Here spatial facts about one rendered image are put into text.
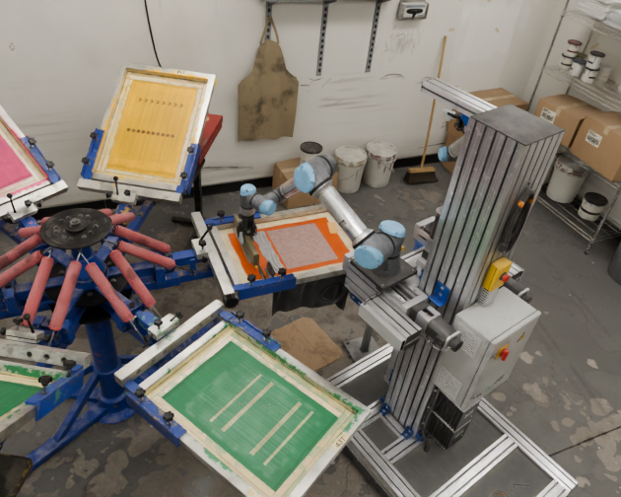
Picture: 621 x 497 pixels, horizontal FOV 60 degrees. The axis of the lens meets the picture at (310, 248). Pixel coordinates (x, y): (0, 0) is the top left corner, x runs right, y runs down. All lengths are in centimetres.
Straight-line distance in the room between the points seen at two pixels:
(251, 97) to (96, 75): 121
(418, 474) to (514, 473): 52
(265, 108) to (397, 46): 132
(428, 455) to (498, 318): 103
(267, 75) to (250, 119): 40
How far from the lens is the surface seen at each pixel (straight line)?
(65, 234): 260
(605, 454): 392
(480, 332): 238
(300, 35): 472
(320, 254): 297
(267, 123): 486
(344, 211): 226
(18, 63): 442
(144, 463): 330
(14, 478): 229
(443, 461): 319
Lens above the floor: 285
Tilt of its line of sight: 39 degrees down
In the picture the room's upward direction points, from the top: 7 degrees clockwise
